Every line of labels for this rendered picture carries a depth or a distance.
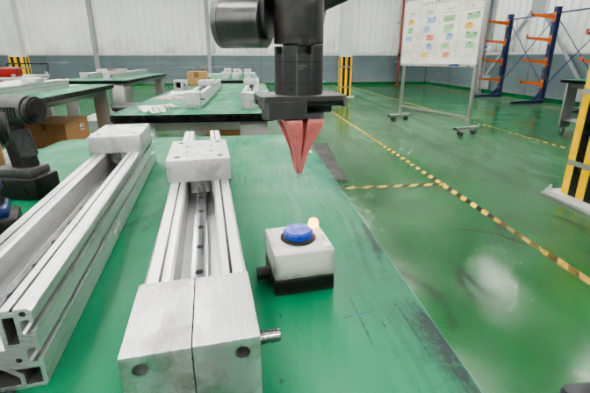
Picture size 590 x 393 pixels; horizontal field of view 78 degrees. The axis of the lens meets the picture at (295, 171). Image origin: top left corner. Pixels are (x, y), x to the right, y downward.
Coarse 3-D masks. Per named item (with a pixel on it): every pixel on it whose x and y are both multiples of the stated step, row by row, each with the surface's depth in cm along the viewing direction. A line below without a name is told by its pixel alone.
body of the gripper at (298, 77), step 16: (288, 48) 40; (320, 48) 41; (288, 64) 40; (304, 64) 40; (320, 64) 42; (288, 80) 41; (304, 80) 41; (320, 80) 42; (256, 96) 43; (272, 96) 40; (288, 96) 41; (304, 96) 41; (320, 96) 41; (336, 96) 42
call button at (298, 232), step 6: (288, 228) 49; (294, 228) 49; (300, 228) 49; (306, 228) 49; (288, 234) 48; (294, 234) 48; (300, 234) 48; (306, 234) 48; (312, 234) 49; (294, 240) 48; (300, 240) 48
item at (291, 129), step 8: (280, 120) 46; (288, 120) 41; (296, 120) 41; (288, 128) 42; (296, 128) 42; (288, 136) 43; (296, 136) 43; (288, 144) 47; (296, 144) 43; (296, 152) 44; (296, 160) 45; (296, 168) 46
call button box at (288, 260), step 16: (272, 240) 49; (288, 240) 48; (320, 240) 49; (272, 256) 46; (288, 256) 46; (304, 256) 46; (320, 256) 47; (256, 272) 51; (272, 272) 47; (288, 272) 46; (304, 272) 47; (320, 272) 47; (288, 288) 47; (304, 288) 47; (320, 288) 48
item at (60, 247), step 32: (96, 160) 78; (128, 160) 78; (64, 192) 59; (96, 192) 59; (128, 192) 71; (32, 224) 48; (64, 224) 54; (96, 224) 51; (0, 256) 41; (32, 256) 47; (64, 256) 40; (96, 256) 50; (0, 288) 40; (32, 288) 35; (64, 288) 39; (0, 320) 32; (32, 320) 32; (64, 320) 38; (0, 352) 32; (32, 352) 34; (0, 384) 34; (32, 384) 34
